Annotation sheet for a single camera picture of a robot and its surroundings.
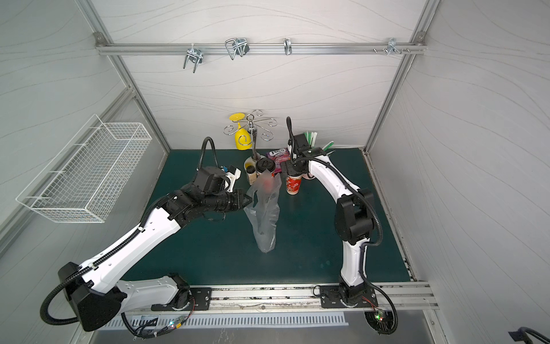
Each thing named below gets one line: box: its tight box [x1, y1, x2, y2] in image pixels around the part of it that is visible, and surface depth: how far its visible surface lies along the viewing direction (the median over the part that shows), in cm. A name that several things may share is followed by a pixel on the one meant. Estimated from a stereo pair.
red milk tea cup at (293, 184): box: [285, 174, 303, 195], surface depth 97 cm
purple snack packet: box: [266, 147, 291, 175], surface depth 117 cm
